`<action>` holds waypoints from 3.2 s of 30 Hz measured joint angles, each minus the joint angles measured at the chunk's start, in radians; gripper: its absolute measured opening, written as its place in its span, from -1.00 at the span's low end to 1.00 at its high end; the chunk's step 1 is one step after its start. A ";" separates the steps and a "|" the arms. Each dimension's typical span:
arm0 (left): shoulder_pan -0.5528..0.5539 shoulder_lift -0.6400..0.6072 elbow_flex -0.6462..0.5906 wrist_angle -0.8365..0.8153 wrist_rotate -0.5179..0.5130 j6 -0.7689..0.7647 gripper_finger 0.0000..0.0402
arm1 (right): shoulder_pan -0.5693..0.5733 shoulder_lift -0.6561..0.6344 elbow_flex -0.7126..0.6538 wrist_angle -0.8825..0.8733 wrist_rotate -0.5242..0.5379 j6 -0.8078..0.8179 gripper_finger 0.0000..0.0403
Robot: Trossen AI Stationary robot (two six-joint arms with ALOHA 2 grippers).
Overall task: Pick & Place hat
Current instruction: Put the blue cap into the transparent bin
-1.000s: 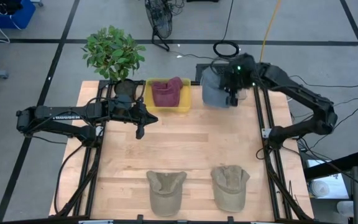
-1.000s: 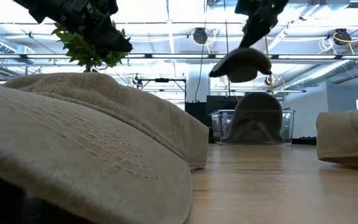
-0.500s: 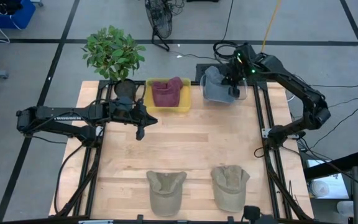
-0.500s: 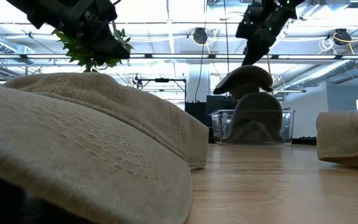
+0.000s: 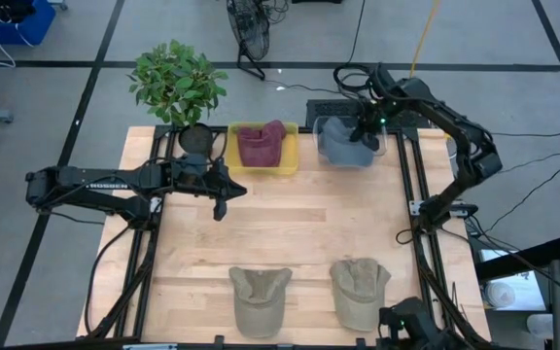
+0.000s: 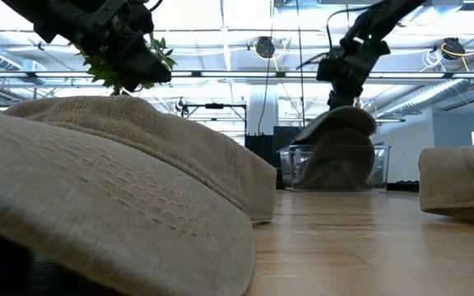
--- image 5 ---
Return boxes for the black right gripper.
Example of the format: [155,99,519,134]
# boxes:
[349,96,391,153]

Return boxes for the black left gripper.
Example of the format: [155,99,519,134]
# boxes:
[170,153,248,223]

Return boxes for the blue-grey baseball cap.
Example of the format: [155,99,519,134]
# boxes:
[318,116,378,169]

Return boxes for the beige baseball cap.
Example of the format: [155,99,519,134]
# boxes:
[227,265,294,339]
[328,257,392,333]

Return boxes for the yellow plastic bin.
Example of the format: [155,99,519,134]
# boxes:
[225,121,301,177]

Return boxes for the clear plastic bin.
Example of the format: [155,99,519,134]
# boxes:
[311,115,389,158]

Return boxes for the black perforated computer case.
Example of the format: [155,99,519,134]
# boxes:
[304,97,430,131]

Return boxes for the green leafy plant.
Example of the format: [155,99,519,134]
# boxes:
[126,38,229,128]

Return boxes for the black floor fan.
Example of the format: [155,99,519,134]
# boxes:
[225,0,272,82]

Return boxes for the white roll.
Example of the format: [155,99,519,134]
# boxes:
[483,280,517,310]

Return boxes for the blue plastic bin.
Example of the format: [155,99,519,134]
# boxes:
[0,0,56,47]

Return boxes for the coiled black cable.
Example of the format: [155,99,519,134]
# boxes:
[332,62,374,93]

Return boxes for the black aluminium table frame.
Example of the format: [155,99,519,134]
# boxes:
[85,123,493,348]

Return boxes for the yellow cable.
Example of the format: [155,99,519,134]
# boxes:
[408,0,441,80]

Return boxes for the tangled black cables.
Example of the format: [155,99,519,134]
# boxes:
[260,0,291,25]

